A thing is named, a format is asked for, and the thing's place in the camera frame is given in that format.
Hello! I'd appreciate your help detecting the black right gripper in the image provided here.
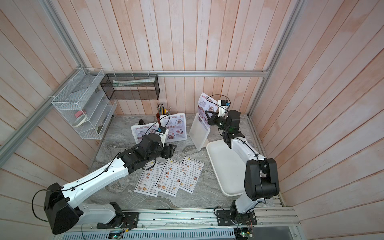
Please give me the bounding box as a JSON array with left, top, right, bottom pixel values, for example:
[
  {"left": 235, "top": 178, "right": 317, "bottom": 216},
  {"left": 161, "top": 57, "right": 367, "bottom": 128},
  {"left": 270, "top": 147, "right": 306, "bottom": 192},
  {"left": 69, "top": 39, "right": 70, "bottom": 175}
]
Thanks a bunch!
[{"left": 205, "top": 111, "right": 231, "bottom": 135}]

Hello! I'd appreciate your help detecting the special menu sheet top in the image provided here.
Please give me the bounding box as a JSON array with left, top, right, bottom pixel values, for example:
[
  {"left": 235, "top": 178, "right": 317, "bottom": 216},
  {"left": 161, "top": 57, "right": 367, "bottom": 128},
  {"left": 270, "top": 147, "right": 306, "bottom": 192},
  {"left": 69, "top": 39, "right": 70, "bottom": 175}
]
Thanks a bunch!
[{"left": 133, "top": 125, "right": 160, "bottom": 142}]

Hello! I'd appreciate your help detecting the white menu holder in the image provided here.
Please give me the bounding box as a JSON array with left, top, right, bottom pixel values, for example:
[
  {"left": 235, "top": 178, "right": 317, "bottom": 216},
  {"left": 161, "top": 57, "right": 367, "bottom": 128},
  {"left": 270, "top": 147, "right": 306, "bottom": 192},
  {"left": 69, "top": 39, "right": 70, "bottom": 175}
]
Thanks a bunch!
[
  {"left": 158, "top": 112, "right": 188, "bottom": 144},
  {"left": 189, "top": 113, "right": 211, "bottom": 151},
  {"left": 130, "top": 121, "right": 165, "bottom": 144}
]

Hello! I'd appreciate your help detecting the dim sum inn menu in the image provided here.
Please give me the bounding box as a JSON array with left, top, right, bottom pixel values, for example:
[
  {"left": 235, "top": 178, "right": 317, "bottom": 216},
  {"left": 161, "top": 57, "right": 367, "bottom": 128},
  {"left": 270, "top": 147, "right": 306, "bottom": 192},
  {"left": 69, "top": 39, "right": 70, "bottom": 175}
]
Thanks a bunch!
[
  {"left": 155, "top": 160, "right": 188, "bottom": 197},
  {"left": 134, "top": 161, "right": 165, "bottom": 197},
  {"left": 180, "top": 156, "right": 205, "bottom": 194}
]

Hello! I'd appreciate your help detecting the Dim Sum Inn menu front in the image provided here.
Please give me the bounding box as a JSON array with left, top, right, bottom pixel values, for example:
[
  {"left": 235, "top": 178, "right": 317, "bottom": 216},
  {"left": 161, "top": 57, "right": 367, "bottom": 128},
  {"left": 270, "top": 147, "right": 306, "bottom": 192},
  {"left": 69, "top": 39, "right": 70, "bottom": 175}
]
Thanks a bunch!
[{"left": 180, "top": 156, "right": 205, "bottom": 194}]

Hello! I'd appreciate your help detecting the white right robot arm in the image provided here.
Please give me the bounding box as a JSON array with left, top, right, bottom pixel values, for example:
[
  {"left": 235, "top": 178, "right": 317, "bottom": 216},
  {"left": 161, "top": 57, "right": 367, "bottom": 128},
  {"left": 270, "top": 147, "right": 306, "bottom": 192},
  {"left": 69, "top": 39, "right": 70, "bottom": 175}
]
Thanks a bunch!
[{"left": 205, "top": 110, "right": 280, "bottom": 217}]

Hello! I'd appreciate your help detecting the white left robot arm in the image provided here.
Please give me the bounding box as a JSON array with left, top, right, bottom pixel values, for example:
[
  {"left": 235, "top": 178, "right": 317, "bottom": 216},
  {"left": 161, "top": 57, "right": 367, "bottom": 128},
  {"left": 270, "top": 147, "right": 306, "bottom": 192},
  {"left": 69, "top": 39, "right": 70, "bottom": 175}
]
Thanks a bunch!
[{"left": 44, "top": 133, "right": 177, "bottom": 235}]

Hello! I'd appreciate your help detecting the red metal pen cup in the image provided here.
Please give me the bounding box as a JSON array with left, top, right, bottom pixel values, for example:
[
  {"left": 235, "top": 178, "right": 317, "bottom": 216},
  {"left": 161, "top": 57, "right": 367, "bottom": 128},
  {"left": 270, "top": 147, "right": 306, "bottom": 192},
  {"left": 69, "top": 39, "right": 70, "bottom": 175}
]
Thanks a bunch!
[{"left": 156, "top": 113, "right": 161, "bottom": 126}]

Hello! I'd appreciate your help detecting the pencils and pens bundle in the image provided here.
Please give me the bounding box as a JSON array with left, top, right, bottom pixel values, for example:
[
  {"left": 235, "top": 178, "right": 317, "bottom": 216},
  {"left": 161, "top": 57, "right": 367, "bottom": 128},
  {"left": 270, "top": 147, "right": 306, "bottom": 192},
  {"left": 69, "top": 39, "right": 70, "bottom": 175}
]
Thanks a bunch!
[{"left": 157, "top": 103, "right": 171, "bottom": 116}]

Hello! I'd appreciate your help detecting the white plastic tray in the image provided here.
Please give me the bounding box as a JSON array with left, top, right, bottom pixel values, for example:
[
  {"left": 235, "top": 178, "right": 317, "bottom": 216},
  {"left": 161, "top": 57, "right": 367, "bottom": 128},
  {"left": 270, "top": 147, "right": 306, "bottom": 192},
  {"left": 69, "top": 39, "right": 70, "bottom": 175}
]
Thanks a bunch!
[{"left": 207, "top": 139, "right": 251, "bottom": 197}]

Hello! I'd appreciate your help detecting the black mesh basket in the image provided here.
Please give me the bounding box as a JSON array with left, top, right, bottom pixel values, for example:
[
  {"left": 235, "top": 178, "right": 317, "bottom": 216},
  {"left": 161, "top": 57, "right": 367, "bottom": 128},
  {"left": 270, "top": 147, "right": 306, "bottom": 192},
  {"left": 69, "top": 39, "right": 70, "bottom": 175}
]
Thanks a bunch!
[{"left": 101, "top": 73, "right": 160, "bottom": 101}]

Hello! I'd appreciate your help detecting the white tape roll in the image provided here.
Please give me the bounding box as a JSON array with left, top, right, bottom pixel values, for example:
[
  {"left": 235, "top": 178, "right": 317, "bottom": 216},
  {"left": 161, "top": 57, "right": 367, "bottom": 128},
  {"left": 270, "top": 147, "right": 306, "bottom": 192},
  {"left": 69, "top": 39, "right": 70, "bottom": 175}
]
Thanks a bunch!
[{"left": 73, "top": 114, "right": 88, "bottom": 128}]

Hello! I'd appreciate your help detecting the pink tape roll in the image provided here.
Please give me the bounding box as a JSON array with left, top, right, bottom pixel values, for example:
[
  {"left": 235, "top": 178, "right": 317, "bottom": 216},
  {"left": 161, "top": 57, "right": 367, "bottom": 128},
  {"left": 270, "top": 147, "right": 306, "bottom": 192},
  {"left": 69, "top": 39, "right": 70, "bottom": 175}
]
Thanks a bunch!
[{"left": 74, "top": 111, "right": 86, "bottom": 119}]

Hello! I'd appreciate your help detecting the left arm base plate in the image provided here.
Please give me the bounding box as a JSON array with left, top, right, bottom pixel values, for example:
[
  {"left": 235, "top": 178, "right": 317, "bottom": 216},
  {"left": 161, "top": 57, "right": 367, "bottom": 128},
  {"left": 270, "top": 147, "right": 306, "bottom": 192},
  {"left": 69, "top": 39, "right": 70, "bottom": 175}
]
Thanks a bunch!
[{"left": 97, "top": 212, "right": 140, "bottom": 230}]

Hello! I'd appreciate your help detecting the white wire mesh shelf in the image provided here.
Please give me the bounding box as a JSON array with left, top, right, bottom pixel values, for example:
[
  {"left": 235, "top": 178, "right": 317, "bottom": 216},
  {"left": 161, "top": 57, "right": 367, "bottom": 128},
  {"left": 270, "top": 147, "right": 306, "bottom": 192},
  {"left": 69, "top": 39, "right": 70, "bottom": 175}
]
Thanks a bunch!
[{"left": 52, "top": 68, "right": 117, "bottom": 140}]

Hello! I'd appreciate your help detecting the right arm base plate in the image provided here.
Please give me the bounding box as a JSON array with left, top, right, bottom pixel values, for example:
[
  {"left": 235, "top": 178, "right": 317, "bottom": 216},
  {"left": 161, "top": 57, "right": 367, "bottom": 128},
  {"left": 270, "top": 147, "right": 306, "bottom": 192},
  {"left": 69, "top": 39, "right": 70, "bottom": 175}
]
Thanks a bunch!
[{"left": 214, "top": 210, "right": 258, "bottom": 227}]

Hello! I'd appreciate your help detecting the aluminium front rail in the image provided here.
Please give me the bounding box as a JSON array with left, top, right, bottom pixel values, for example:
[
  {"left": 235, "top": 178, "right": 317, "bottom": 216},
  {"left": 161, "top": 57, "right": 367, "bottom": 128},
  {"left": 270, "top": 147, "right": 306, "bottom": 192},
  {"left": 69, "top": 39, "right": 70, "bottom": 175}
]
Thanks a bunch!
[{"left": 54, "top": 207, "right": 306, "bottom": 240}]

